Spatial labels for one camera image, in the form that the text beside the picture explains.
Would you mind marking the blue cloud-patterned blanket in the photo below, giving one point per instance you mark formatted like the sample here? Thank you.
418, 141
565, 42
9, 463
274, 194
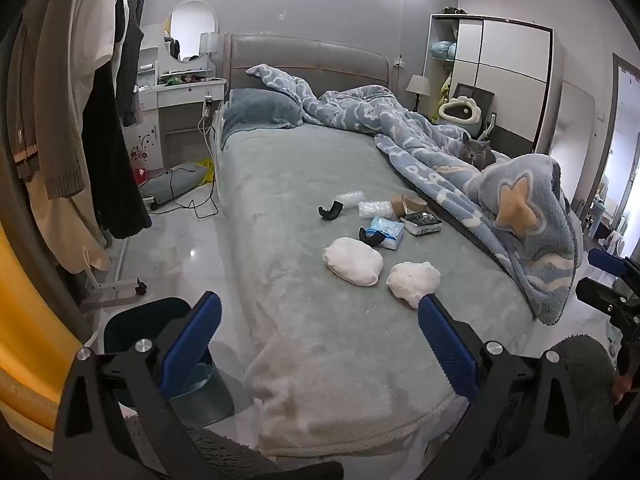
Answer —
360, 110

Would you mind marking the dark items atop wardrobe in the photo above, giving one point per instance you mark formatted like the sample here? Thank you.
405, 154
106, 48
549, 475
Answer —
454, 10

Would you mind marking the white door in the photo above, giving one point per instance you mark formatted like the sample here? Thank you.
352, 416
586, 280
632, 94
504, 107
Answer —
575, 135

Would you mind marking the white vanity desk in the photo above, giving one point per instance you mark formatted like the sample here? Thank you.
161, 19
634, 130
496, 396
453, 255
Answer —
175, 105

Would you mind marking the white wheeled clothes rack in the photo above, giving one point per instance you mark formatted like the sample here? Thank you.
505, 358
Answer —
115, 290

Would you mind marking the black fuzzy coat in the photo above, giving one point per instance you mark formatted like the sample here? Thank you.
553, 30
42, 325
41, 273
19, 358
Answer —
112, 160

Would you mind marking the cream coat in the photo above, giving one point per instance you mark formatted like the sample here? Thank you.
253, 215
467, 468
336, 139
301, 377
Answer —
75, 60

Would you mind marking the grey cat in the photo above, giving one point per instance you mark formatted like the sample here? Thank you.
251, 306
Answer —
475, 152

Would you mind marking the yellow plastic bag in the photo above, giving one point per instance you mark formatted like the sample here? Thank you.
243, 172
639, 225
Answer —
207, 170

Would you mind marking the white vanity table lamp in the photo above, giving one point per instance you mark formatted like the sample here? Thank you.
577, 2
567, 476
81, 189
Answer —
209, 44

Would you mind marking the white power strip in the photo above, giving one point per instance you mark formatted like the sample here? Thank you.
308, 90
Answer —
207, 105

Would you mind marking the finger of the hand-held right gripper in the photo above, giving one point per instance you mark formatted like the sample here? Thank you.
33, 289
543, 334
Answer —
597, 294
605, 260

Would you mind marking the grey padded headboard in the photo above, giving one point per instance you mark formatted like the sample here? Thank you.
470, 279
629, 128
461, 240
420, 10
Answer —
280, 57

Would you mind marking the small clear bubble wrap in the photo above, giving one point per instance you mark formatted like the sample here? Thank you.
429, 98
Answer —
350, 198

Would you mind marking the black chair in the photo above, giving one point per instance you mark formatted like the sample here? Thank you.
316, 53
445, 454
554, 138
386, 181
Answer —
480, 94

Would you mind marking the white wardrobe with black frame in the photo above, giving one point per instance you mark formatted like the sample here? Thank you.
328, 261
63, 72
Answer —
505, 60

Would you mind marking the white cloud-shaped cat bed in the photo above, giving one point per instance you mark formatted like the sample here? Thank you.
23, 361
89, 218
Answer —
457, 110

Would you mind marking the red box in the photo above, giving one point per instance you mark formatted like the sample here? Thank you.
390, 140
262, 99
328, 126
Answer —
140, 172

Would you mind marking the blue star-patterned fleece blanket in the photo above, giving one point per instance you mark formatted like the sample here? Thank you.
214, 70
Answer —
530, 200

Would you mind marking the blue tissue packet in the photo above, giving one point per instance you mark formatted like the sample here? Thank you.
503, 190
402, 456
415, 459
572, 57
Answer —
390, 230

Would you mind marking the bedside lamp with white shade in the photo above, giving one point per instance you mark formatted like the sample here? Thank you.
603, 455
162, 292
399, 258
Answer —
419, 85

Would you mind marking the clutter of small vanity items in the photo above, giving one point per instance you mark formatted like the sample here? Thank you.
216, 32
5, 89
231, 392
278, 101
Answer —
187, 79

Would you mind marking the bed with grey-green sheet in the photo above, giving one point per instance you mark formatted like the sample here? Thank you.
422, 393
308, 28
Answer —
310, 320

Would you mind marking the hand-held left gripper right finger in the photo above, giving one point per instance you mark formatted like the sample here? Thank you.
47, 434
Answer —
447, 347

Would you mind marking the blue plush toy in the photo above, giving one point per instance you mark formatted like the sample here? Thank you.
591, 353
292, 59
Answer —
442, 50

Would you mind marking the large clear bubble wrap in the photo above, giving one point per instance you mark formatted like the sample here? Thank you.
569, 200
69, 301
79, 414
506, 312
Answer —
376, 209

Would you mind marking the large white tissue wad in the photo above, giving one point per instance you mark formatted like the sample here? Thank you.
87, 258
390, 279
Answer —
352, 261

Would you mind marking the dark grey knit garment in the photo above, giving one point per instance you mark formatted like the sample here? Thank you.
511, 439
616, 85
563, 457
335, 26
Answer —
131, 60

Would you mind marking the brown tape roll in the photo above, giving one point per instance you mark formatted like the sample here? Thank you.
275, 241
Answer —
407, 204

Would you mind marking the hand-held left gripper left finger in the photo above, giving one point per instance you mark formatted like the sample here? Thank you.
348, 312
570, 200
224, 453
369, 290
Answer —
192, 345

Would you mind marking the dark teal trash bin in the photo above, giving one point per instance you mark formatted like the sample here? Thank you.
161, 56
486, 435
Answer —
135, 320

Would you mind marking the black curved plastic piece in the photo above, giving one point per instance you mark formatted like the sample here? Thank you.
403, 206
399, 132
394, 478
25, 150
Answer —
370, 237
330, 212

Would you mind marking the grey floor heater pad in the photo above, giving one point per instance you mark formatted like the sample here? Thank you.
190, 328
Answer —
170, 182

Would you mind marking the grey-blue pillow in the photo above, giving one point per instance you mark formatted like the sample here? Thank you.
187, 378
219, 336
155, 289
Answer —
260, 107

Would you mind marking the oval vanity mirror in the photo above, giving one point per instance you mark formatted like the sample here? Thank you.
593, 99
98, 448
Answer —
192, 30

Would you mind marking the black and white small box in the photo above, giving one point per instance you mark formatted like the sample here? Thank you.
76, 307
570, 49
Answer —
422, 222

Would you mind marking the yellow-green plush toy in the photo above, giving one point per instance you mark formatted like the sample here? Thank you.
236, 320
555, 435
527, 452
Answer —
445, 92

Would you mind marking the wall outlet with plug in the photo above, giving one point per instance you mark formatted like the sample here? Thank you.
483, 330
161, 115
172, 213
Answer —
399, 61

